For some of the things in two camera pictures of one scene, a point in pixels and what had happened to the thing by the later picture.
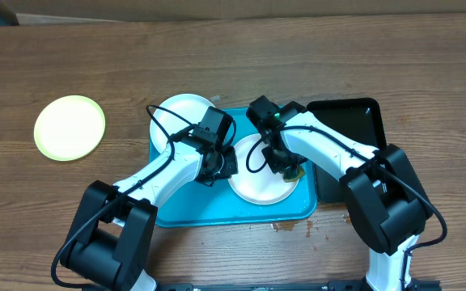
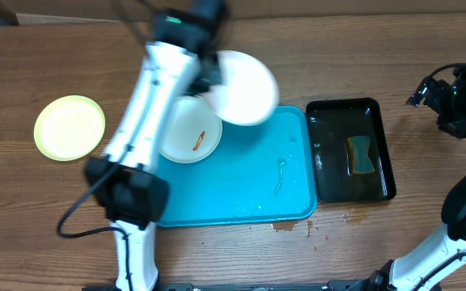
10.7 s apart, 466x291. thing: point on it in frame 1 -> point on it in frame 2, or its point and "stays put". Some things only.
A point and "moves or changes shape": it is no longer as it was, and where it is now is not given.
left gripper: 231,167 -> 215,78
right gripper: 283,162 -> 425,94
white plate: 265,187 -> 248,93
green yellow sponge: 293,175 moves or changes shape
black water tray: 357,120 stays put
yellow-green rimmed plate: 69,128 stays put
